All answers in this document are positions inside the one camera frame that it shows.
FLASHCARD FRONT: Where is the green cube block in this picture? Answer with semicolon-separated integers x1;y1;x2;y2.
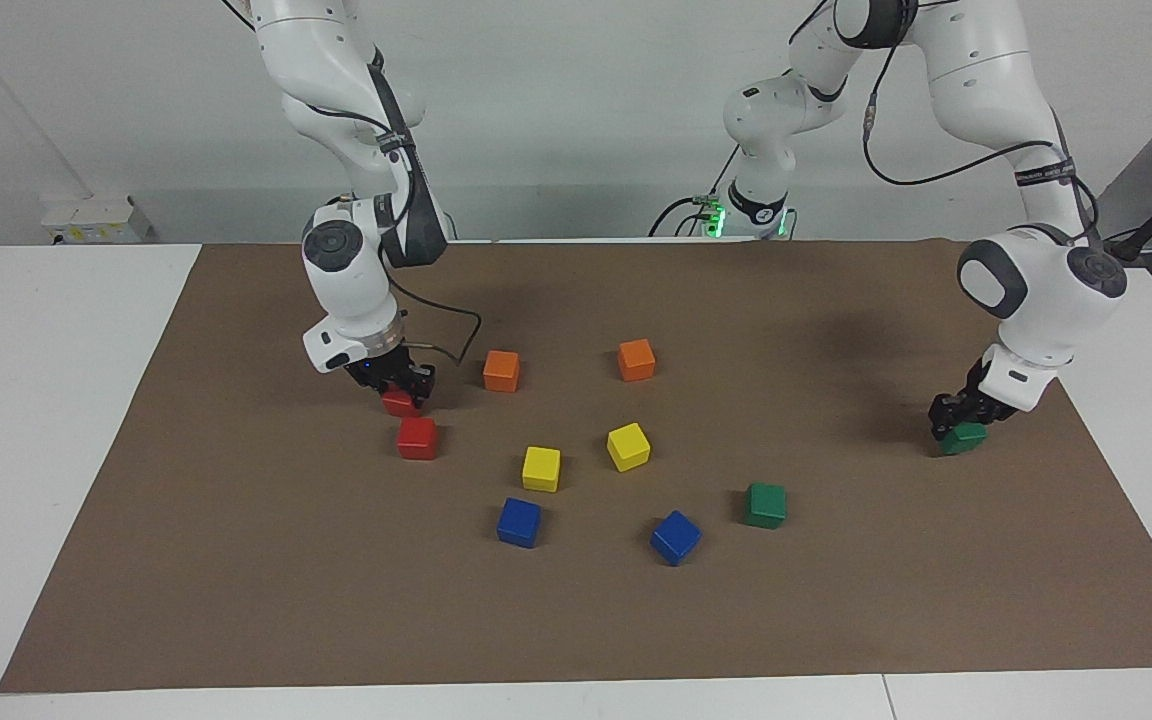
743;482;789;531
939;420;989;457

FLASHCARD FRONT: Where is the orange cube block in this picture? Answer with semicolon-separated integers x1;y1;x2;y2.
482;349;522;394
617;338;657;383

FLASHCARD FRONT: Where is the yellow cube block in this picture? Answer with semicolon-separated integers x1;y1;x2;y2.
521;446;563;494
606;422;653;474

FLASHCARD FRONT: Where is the blue cube block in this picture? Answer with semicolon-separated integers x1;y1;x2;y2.
649;510;704;568
496;497;543;550

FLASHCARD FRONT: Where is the brown table mat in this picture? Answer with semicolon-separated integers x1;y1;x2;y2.
0;238;1152;695

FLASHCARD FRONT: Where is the white power strip box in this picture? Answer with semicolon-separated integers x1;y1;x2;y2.
41;195;155;246

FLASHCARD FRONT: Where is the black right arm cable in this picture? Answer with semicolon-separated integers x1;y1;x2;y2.
221;0;483;366

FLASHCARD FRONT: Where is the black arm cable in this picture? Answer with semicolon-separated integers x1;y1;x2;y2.
791;0;1102;241
221;0;483;366

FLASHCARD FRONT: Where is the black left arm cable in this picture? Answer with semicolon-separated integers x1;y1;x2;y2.
791;0;1102;241

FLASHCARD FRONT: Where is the black base cable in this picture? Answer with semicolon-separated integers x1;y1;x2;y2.
648;150;743;239

